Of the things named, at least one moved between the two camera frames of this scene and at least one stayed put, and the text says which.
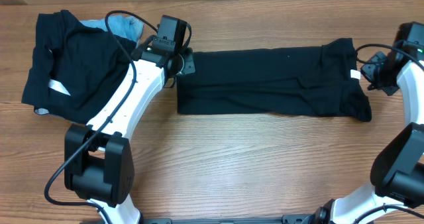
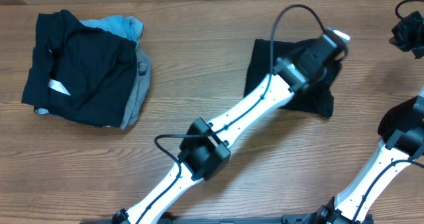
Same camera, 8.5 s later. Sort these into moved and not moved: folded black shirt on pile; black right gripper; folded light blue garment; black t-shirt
Moved: black t-shirt; black right gripper
Not moved: folded light blue garment; folded black shirt on pile
